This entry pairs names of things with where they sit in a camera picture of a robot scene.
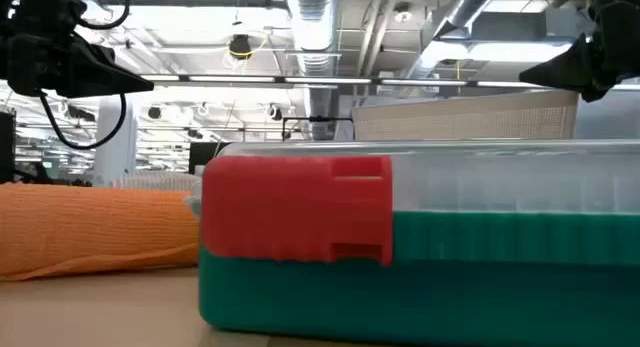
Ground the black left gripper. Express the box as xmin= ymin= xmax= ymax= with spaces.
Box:
xmin=5 ymin=30 xmax=155 ymax=100

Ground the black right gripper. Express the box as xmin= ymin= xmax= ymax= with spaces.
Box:
xmin=518 ymin=0 xmax=640 ymax=104

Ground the orange bandage roll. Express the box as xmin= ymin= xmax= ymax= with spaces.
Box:
xmin=0 ymin=181 xmax=202 ymax=282

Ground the green box with red latch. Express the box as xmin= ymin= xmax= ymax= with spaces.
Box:
xmin=197 ymin=139 xmax=640 ymax=347

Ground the white perforated plastic basket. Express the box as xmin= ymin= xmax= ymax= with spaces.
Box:
xmin=351 ymin=89 xmax=580 ymax=142

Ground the white building pillar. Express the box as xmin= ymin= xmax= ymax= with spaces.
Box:
xmin=92 ymin=96 xmax=139 ymax=186

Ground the white ribbed gauze roll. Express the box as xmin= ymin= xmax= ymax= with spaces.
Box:
xmin=118 ymin=172 xmax=202 ymax=192

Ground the black monitor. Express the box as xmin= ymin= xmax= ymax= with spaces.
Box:
xmin=188 ymin=141 xmax=232 ymax=176

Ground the long ceiling light strip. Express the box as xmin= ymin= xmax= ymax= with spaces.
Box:
xmin=139 ymin=74 xmax=640 ymax=92

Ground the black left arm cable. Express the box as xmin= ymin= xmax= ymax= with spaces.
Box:
xmin=37 ymin=0 xmax=132 ymax=151

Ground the slanted silver ceiling duct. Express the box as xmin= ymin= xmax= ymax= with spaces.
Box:
xmin=407 ymin=0 xmax=504 ymax=81

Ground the black ceiling device yellow cable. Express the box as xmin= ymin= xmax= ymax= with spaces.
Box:
xmin=228 ymin=33 xmax=253 ymax=61

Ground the black metal frame stand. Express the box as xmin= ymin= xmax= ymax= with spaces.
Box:
xmin=281 ymin=115 xmax=355 ymax=141

